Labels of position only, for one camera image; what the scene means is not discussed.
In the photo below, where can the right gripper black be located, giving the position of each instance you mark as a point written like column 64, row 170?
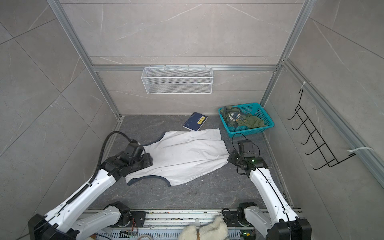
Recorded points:
column 232, row 158

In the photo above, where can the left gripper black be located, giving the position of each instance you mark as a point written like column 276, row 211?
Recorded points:
column 147, row 160

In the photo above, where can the white tank top navy trim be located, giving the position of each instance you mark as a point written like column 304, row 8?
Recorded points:
column 180, row 157

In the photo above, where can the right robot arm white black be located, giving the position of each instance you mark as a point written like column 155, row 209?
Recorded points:
column 281, row 222

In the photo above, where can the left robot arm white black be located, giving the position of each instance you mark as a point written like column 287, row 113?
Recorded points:
column 63, row 223

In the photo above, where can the green tank top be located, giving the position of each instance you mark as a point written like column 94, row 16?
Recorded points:
column 235, row 118

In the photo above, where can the teal plastic basket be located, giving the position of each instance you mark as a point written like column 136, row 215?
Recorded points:
column 254, row 109

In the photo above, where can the navy blue book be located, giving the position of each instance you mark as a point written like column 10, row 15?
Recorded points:
column 195, row 122

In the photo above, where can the white fluffy plush toy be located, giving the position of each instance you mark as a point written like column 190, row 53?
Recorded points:
column 217, row 230

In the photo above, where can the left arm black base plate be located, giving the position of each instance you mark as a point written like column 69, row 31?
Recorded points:
column 132, row 220

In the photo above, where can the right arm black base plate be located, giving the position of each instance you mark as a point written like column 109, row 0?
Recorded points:
column 232, row 219

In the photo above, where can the aluminium mounting rail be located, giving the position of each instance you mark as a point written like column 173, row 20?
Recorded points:
column 168, row 225

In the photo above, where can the white wire mesh shelf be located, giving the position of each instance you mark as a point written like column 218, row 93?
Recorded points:
column 178, row 80

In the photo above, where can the black wire hook rack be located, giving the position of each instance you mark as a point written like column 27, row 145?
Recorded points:
column 314, row 136

